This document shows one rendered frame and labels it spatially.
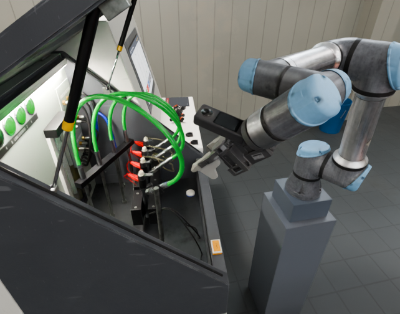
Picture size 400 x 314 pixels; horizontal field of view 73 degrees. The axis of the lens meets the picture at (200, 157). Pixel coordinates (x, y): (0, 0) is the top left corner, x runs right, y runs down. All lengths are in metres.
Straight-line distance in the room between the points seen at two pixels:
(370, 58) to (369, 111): 0.16
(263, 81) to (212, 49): 2.86
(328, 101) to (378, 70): 0.45
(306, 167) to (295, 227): 0.27
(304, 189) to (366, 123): 0.38
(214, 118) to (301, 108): 0.19
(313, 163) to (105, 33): 0.93
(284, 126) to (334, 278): 1.79
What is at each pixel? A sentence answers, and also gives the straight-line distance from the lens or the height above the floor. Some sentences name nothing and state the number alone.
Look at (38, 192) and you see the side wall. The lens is 0.63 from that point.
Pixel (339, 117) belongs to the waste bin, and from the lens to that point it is 3.78.
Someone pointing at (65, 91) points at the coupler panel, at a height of 1.33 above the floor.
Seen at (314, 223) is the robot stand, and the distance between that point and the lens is 1.30.
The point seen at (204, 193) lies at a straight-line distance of 1.12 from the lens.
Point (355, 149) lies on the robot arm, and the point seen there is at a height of 1.20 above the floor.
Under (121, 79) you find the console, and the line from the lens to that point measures 1.21.
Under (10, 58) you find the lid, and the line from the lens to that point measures 0.48.
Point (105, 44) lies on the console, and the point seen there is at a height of 1.47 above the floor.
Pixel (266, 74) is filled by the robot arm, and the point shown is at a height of 1.52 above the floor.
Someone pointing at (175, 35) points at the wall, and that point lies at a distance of 3.32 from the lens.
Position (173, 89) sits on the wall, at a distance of 3.47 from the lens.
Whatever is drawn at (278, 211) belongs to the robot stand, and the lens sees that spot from 1.30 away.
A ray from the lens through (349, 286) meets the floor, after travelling 2.19.
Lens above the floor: 1.69
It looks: 34 degrees down
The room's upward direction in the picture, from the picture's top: straight up
